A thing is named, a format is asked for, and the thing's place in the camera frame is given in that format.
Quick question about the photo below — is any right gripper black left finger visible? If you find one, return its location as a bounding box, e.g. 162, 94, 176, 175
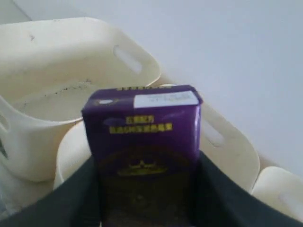
0, 158, 101, 227

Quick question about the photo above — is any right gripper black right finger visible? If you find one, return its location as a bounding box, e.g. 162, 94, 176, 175
195, 153, 303, 227

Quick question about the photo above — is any purple small box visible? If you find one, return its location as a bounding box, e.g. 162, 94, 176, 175
82, 85, 202, 227

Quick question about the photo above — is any middle cream bin square mark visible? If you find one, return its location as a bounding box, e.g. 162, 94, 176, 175
54, 100, 260, 191

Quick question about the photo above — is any right cream bin circle mark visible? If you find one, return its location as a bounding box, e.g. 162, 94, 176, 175
251, 166, 303, 222

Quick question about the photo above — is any left cream bin triangle mark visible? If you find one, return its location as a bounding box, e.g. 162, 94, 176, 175
0, 17, 161, 182

